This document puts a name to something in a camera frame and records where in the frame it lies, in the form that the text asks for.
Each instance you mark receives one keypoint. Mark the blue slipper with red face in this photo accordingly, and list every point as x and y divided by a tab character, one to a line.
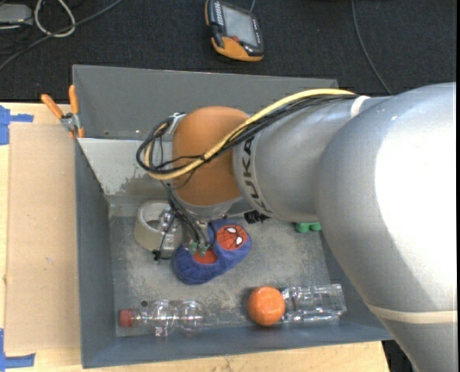
198	271

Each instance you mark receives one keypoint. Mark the green toy brick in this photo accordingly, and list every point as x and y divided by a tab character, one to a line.
307	227

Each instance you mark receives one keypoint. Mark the brown cardboard board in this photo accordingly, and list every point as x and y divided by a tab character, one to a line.
43	246

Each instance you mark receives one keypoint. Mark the orange ball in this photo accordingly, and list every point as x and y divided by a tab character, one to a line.
266	306

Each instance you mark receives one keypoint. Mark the grey metal bin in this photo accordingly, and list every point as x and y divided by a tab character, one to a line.
291	262

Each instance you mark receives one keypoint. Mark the beige tape roll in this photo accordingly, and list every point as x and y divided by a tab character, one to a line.
146	231

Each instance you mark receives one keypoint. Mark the clear plastic bottle red cap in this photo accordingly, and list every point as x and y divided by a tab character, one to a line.
163	318

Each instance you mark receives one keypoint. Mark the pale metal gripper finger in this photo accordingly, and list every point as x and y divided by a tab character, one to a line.
168	242

